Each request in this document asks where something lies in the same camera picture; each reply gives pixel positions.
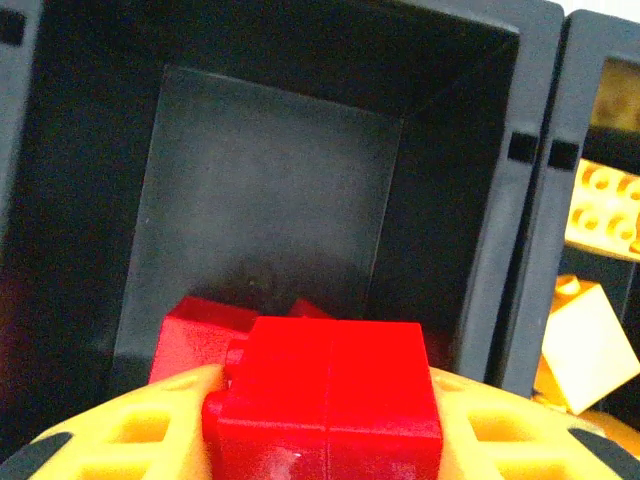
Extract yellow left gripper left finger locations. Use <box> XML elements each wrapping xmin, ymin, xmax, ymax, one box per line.
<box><xmin>14</xmin><ymin>363</ymin><xmax>224</xmax><ymax>480</ymax></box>

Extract black plastic bin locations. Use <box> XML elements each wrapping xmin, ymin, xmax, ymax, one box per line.
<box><xmin>0</xmin><ymin>0</ymin><xmax>566</xmax><ymax>451</ymax></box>
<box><xmin>499</xmin><ymin>8</ymin><xmax>640</xmax><ymax>416</ymax></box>

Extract red lego brick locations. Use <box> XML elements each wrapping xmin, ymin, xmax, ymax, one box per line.
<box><xmin>287</xmin><ymin>298</ymin><xmax>331</xmax><ymax>321</ymax></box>
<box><xmin>149</xmin><ymin>295</ymin><xmax>259</xmax><ymax>386</ymax></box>

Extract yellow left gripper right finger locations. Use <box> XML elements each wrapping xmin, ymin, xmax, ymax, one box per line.
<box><xmin>429</xmin><ymin>367</ymin><xmax>640</xmax><ymax>480</ymax></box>

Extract red lego bricks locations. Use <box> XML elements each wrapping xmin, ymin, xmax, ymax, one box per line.
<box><xmin>202</xmin><ymin>315</ymin><xmax>445</xmax><ymax>480</ymax></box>

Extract yellow lego brick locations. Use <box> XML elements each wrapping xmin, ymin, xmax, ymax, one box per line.
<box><xmin>537</xmin><ymin>273</ymin><xmax>640</xmax><ymax>416</ymax></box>
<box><xmin>564</xmin><ymin>158</ymin><xmax>640</xmax><ymax>261</ymax></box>

